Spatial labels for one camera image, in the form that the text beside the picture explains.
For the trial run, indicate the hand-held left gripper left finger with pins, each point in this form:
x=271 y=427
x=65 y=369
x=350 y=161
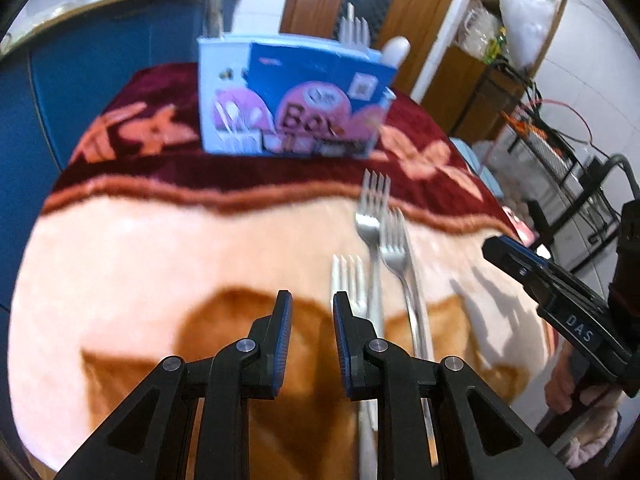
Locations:
x=282 y=345

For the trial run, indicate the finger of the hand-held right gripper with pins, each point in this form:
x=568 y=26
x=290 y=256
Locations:
x=520 y=267

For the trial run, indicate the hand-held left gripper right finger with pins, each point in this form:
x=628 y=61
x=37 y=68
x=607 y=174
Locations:
x=342 y=345

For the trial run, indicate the white plastic fork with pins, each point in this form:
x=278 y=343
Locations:
x=350 y=285

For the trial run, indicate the blue white utensil box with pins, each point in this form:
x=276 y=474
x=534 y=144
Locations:
x=300 y=100

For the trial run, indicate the white plastic spoon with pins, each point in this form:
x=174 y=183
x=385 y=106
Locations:
x=397 y=50

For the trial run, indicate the light blue lidded box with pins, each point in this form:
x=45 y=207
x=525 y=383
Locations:
x=470 y=160

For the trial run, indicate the black bent tube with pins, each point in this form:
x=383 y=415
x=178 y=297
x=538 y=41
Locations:
x=622 y=170

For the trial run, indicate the wooden shelf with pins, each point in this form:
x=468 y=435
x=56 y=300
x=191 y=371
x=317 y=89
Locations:
x=460 y=75

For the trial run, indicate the white plastic bag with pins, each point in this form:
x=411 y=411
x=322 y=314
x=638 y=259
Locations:
x=525 y=20

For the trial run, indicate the wooden door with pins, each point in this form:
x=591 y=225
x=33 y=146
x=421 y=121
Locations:
x=310 y=5

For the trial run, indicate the blue base cabinet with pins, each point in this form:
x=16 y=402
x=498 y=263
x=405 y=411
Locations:
x=100 y=60

